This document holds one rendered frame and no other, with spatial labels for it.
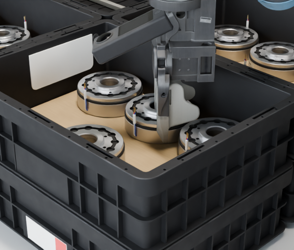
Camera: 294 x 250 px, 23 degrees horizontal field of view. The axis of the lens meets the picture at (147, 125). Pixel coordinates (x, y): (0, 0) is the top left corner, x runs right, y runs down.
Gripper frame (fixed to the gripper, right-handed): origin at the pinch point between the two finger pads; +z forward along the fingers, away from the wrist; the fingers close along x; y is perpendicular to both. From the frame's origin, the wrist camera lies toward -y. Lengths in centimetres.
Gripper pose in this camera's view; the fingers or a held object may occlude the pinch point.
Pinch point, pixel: (159, 126)
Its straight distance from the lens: 104.6
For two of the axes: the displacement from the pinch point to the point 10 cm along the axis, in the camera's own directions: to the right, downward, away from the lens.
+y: 10.0, -0.2, 0.4
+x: -0.5, -4.9, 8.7
